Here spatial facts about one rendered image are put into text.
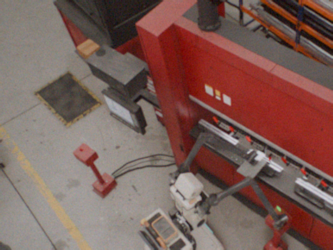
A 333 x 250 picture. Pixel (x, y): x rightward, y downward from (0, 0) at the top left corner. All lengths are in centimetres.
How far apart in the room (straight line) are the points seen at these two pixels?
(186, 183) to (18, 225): 257
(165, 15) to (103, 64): 71
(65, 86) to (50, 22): 148
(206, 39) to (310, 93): 96
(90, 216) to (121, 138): 115
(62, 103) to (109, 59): 264
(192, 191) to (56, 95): 348
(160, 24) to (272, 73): 105
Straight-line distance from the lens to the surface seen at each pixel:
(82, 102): 655
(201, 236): 480
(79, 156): 499
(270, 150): 410
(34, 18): 819
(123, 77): 392
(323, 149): 361
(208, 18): 358
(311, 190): 426
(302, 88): 320
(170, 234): 416
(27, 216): 583
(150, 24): 378
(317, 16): 559
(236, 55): 343
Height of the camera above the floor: 469
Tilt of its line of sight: 56 degrees down
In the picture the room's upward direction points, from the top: 8 degrees counter-clockwise
